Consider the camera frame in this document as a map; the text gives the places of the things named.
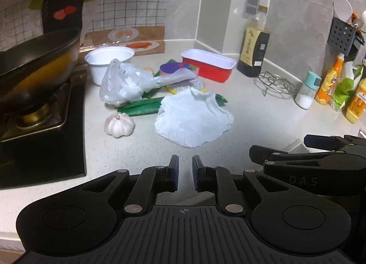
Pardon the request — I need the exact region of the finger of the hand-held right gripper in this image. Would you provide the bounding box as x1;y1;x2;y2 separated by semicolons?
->
304;134;366;152
249;145;366;177

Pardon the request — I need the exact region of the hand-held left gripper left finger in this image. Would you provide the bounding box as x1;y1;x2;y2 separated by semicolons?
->
81;155;180;214

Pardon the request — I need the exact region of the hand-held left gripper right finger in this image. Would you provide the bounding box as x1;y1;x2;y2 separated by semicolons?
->
192;155;289;214

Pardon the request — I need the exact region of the white tissue paper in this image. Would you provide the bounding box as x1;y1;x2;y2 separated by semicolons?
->
154;87;234;148

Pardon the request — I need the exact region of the garlic bulb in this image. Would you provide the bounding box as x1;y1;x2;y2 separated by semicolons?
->
104;112;135;138

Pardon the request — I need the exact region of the long green packet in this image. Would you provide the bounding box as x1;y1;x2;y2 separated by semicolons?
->
117;94;228;116

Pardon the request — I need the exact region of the red plastic tray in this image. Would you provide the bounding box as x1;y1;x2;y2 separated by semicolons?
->
181;49;237;83

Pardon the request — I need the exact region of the purple eggplant sponge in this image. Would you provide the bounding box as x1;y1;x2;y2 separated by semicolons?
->
159;62;198;77

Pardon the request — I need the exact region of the salt shaker with teal cap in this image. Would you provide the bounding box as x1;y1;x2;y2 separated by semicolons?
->
294;71;322;110

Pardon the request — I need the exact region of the yellow bottle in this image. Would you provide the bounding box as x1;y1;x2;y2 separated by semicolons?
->
345;61;366;124

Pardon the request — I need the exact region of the green printed bag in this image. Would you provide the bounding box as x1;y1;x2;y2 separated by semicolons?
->
329;62;363;112

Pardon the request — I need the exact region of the orange printed bottle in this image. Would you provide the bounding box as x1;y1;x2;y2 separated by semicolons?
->
315;53;345;105

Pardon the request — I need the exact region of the clear plastic bag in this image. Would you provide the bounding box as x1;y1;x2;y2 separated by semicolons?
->
99;59;198;107

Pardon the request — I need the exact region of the dark soy sauce bottle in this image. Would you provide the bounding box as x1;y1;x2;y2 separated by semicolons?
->
237;5;271;78

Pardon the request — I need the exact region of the grey perforated utensil holder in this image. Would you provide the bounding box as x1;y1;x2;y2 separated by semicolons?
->
327;15;358;56

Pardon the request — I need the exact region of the black gas stove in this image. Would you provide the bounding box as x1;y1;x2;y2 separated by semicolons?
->
0;70;87;189

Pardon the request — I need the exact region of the white skimmer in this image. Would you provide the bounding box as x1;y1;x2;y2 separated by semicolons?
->
333;0;352;24

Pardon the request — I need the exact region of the brown printed board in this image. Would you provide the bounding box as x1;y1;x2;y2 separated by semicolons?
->
80;25;166;63

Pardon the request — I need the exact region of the black wok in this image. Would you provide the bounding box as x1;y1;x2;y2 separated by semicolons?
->
0;28;81;110

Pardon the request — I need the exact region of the metal wire trivet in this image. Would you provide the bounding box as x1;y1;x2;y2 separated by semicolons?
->
259;71;304;99

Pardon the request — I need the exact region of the white utensil handle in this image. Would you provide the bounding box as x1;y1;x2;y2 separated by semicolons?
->
351;10;366;32

